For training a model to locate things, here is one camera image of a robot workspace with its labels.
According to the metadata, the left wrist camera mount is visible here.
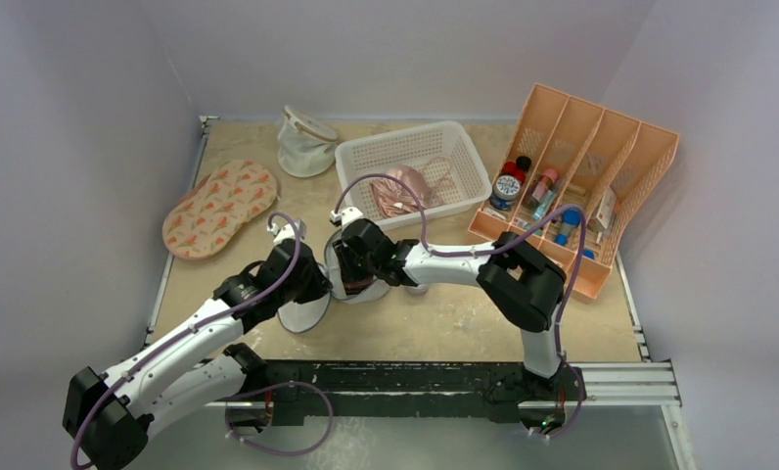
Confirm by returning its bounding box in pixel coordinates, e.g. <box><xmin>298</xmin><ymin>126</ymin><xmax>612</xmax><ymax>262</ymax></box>
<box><xmin>267</xmin><ymin>218</ymin><xmax>306</xmax><ymax>245</ymax></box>

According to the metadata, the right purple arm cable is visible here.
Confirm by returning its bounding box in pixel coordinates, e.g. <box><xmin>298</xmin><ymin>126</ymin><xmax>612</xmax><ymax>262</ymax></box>
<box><xmin>334</xmin><ymin>172</ymin><xmax>588</xmax><ymax>364</ymax></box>

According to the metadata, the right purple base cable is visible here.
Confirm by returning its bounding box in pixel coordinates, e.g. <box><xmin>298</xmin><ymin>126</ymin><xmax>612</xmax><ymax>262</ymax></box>
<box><xmin>526</xmin><ymin>362</ymin><xmax>590</xmax><ymax>443</ymax></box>

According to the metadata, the carrot print oval pad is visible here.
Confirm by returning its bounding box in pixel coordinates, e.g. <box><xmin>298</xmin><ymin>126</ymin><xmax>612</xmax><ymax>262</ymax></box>
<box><xmin>161</xmin><ymin>160</ymin><xmax>278</xmax><ymax>260</ymax></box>

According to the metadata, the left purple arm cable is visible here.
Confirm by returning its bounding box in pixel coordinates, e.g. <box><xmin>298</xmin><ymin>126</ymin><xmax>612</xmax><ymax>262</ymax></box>
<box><xmin>69</xmin><ymin>211</ymin><xmax>302</xmax><ymax>470</ymax></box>

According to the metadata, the small clear white-lid jar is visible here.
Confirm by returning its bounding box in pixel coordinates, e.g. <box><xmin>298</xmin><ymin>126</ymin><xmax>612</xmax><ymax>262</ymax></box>
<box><xmin>405</xmin><ymin>285</ymin><xmax>430</xmax><ymax>296</ymax></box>

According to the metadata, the orange plastic organizer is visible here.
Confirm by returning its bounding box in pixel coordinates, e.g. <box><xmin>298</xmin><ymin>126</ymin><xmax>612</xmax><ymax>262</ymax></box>
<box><xmin>468</xmin><ymin>84</ymin><xmax>679</xmax><ymax>301</ymax></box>

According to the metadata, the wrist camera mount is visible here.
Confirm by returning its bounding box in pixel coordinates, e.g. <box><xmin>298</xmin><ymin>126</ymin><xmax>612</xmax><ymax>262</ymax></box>
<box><xmin>267</xmin><ymin>218</ymin><xmax>306</xmax><ymax>245</ymax></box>
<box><xmin>330</xmin><ymin>206</ymin><xmax>365</xmax><ymax>237</ymax></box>

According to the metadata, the pink cap bottle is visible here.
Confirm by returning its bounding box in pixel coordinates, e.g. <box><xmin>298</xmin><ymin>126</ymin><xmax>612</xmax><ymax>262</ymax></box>
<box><xmin>528</xmin><ymin>168</ymin><xmax>559</xmax><ymax>208</ymax></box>

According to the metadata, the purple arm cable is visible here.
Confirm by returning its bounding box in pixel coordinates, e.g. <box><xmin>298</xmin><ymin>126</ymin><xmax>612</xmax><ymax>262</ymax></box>
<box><xmin>69</xmin><ymin>211</ymin><xmax>302</xmax><ymax>470</ymax></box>
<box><xmin>334</xmin><ymin>172</ymin><xmax>588</xmax><ymax>364</ymax></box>

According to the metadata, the white red box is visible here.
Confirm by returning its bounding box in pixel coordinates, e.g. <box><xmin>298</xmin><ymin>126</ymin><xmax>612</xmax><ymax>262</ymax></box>
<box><xmin>588</xmin><ymin>187</ymin><xmax>617</xmax><ymax>233</ymax></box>

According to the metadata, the white mesh laundry bag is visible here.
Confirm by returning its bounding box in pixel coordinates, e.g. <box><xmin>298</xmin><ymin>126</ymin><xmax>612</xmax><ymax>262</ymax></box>
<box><xmin>277</xmin><ymin>105</ymin><xmax>341</xmax><ymax>178</ymax></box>
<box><xmin>277</xmin><ymin>229</ymin><xmax>390</xmax><ymax>334</ymax></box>

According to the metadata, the white plastic basket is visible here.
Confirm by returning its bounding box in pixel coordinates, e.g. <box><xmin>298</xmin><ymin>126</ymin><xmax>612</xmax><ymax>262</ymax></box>
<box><xmin>335</xmin><ymin>120</ymin><xmax>492</xmax><ymax>230</ymax></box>

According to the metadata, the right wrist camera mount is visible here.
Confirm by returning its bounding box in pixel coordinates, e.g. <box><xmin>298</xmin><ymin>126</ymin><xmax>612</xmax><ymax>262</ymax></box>
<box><xmin>330</xmin><ymin>206</ymin><xmax>365</xmax><ymax>237</ymax></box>

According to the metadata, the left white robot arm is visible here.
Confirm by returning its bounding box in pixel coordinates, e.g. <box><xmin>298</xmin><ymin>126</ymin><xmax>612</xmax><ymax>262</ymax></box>
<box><xmin>62</xmin><ymin>236</ymin><xmax>330</xmax><ymax>469</ymax></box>

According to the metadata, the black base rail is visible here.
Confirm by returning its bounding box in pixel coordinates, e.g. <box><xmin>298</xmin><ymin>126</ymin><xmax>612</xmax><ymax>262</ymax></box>
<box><xmin>201</xmin><ymin>359</ymin><xmax>588</xmax><ymax>430</ymax></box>

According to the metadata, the blue white round jar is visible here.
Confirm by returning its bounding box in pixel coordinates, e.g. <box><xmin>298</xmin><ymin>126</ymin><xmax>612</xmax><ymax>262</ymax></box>
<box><xmin>489</xmin><ymin>173</ymin><xmax>523</xmax><ymax>211</ymax></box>

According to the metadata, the red cap bottle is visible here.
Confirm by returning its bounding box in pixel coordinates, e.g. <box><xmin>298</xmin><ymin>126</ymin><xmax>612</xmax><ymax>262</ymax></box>
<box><xmin>500</xmin><ymin>156</ymin><xmax>532</xmax><ymax>184</ymax></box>

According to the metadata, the dark pink black-strap bra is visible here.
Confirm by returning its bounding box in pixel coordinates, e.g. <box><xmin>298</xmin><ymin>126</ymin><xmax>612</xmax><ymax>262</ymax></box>
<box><xmin>344</xmin><ymin>278</ymin><xmax>373</xmax><ymax>295</ymax></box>

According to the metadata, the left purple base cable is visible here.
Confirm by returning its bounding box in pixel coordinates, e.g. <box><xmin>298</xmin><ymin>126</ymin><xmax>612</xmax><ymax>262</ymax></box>
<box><xmin>224</xmin><ymin>380</ymin><xmax>335</xmax><ymax>456</ymax></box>

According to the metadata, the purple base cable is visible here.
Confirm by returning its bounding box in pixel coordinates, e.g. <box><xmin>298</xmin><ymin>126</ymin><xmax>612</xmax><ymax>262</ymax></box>
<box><xmin>526</xmin><ymin>362</ymin><xmax>590</xmax><ymax>443</ymax></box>
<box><xmin>224</xmin><ymin>380</ymin><xmax>335</xmax><ymax>456</ymax></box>

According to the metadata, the blue cap tube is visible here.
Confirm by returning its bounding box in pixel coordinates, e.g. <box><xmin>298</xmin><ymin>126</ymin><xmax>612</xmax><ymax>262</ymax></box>
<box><xmin>554</xmin><ymin>209</ymin><xmax>581</xmax><ymax>246</ymax></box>

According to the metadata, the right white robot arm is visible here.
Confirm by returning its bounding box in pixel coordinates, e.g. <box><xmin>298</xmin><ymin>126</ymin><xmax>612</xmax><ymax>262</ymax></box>
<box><xmin>341</xmin><ymin>218</ymin><xmax>567</xmax><ymax>399</ymax></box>

